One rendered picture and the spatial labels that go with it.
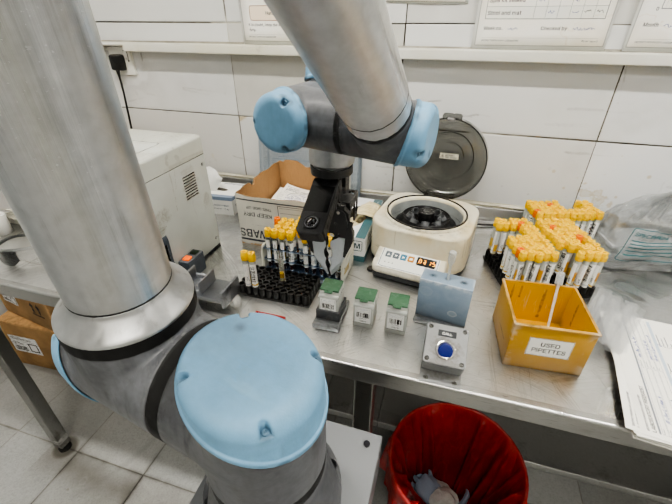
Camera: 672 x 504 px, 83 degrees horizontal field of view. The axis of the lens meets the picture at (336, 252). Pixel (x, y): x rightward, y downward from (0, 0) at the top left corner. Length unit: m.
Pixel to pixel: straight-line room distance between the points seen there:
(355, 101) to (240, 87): 0.99
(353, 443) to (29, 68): 0.47
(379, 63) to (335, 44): 0.05
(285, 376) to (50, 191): 0.20
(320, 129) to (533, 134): 0.81
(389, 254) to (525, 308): 0.31
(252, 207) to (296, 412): 0.77
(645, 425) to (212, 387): 0.65
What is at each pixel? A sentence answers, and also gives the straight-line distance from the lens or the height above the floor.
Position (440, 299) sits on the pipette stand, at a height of 0.94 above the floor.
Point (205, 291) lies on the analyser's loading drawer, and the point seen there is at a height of 0.92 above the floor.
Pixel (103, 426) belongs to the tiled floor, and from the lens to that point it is 1.93.
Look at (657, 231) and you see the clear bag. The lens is 1.16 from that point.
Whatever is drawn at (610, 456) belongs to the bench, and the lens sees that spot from 1.56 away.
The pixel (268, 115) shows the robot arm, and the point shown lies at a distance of 0.49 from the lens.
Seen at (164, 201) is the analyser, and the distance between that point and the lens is 0.90.
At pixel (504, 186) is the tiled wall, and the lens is 1.23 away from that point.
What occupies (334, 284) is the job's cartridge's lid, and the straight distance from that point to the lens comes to 0.76.
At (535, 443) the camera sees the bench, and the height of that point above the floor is 0.27.
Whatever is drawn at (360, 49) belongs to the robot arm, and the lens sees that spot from 0.31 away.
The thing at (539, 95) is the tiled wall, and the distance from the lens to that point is 1.17.
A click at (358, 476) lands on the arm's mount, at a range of 0.52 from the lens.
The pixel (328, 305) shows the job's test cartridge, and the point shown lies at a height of 0.92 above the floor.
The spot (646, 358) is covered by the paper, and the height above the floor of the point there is 0.89.
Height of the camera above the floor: 1.41
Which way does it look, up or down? 32 degrees down
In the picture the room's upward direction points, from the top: straight up
